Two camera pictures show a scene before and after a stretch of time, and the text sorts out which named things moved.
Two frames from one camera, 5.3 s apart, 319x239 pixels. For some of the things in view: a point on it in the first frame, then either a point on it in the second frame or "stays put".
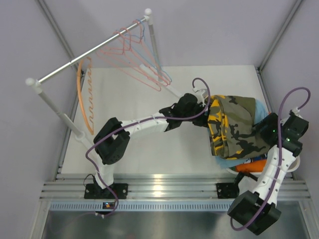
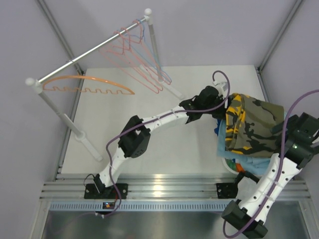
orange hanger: (85, 86) -> (84, 83)
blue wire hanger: (140, 43) stays put
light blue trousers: (260, 111) -> (254, 164)
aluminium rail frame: (164, 185) stays put
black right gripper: (270, 120) -> (291, 120)
